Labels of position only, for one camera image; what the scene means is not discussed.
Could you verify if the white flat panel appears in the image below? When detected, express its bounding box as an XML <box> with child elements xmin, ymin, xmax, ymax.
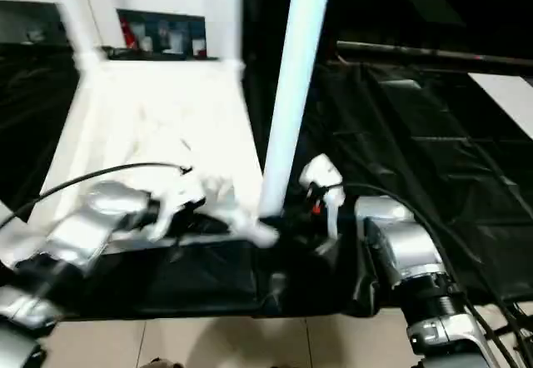
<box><xmin>467</xmin><ymin>72</ymin><xmax>533</xmax><ymax>142</ymax></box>

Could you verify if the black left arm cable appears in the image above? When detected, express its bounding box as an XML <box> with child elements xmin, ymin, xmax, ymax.
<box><xmin>0</xmin><ymin>161</ymin><xmax>196</xmax><ymax>228</ymax></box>

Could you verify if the black mat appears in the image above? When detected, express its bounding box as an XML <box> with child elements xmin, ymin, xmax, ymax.
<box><xmin>0</xmin><ymin>41</ymin><xmax>533</xmax><ymax>321</ymax></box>

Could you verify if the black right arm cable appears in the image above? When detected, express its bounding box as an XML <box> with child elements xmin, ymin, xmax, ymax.
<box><xmin>315</xmin><ymin>181</ymin><xmax>533</xmax><ymax>368</ymax></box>

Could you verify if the white plastic table leg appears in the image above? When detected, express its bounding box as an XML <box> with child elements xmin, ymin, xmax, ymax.
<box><xmin>223</xmin><ymin>0</ymin><xmax>247</xmax><ymax>73</ymax></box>
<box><xmin>52</xmin><ymin>0</ymin><xmax>107</xmax><ymax>72</ymax></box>
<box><xmin>0</xmin><ymin>199</ymin><xmax>27</xmax><ymax>269</ymax></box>
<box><xmin>258</xmin><ymin>0</ymin><xmax>337</xmax><ymax>228</ymax></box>

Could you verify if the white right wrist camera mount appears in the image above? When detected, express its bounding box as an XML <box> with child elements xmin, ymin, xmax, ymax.
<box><xmin>298</xmin><ymin>154</ymin><xmax>347</xmax><ymax>241</ymax></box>

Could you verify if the black backdrop cloth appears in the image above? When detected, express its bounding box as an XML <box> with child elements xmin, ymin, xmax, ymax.
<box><xmin>241</xmin><ymin>0</ymin><xmax>533</xmax><ymax>59</ymax></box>

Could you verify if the dark metal rod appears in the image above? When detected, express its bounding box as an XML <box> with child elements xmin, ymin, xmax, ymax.
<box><xmin>335</xmin><ymin>39</ymin><xmax>533</xmax><ymax>70</ymax></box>

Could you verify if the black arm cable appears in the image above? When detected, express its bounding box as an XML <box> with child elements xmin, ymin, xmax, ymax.
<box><xmin>315</xmin><ymin>181</ymin><xmax>533</xmax><ymax>368</ymax></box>
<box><xmin>0</xmin><ymin>161</ymin><xmax>196</xmax><ymax>228</ymax></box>

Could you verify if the white plastic table top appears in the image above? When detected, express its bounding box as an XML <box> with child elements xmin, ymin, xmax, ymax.
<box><xmin>0</xmin><ymin>53</ymin><xmax>281</xmax><ymax>270</ymax></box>

